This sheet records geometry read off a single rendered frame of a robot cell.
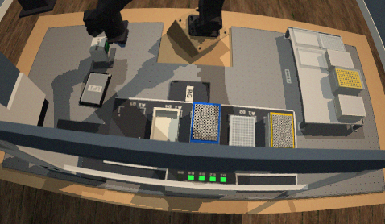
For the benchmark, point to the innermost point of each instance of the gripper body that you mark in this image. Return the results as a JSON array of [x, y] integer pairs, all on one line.
[[121, 33]]

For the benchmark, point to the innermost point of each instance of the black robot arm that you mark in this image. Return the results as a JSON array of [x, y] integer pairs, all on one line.
[[107, 10]]

